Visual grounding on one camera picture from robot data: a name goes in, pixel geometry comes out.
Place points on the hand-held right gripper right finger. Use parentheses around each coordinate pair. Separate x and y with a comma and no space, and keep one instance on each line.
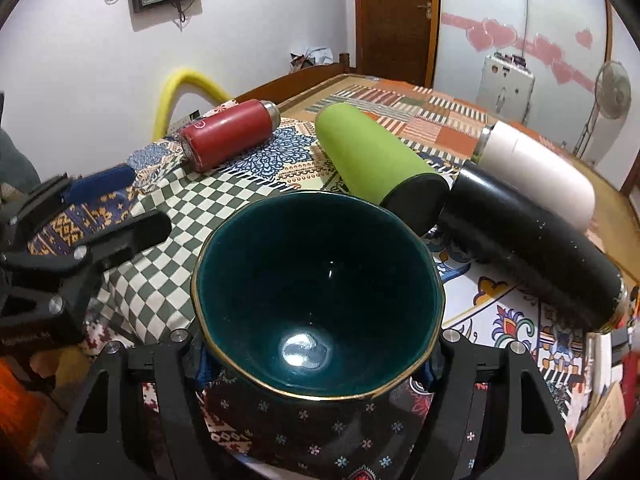
(434,366)

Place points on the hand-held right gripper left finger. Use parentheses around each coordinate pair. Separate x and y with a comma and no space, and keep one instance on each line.
(199,376)

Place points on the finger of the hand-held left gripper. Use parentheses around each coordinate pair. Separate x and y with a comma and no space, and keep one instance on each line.
(142,232)
(100,183)

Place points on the teal cup with gold rim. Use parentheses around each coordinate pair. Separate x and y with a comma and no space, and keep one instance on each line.
(320,285)

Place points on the orange cloth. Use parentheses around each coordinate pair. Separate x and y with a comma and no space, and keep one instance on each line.
(11,405)

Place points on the yellow foam tube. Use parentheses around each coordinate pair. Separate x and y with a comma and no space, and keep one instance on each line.
(172,87)

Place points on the red bottle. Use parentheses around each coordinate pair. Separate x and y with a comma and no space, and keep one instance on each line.
(225,132)

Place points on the patchwork printed cloth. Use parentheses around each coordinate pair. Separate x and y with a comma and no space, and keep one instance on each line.
(280,170)

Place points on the black bottle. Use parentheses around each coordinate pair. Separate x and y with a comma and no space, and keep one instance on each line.
(530,245)

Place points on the cardboard box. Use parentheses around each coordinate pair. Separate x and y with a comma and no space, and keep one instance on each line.
(602,430)

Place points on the white bottle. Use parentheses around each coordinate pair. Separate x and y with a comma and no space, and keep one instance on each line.
(537,175)

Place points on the wooden headboard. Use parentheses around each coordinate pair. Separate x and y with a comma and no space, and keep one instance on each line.
(300,77)

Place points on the green bottle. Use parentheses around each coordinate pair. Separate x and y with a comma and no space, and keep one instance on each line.
(370,152)

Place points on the crumpled cloth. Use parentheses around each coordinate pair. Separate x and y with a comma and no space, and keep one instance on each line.
(312,56)

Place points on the white appliance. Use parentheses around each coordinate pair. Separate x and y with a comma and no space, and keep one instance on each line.
(505,90)

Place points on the brown wooden door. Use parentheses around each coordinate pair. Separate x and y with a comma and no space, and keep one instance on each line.
(395,20)

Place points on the standing fan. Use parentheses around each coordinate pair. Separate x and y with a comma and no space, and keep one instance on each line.
(612,87)

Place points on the pink heart wall decals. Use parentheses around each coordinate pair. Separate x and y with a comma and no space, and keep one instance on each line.
(500,35)

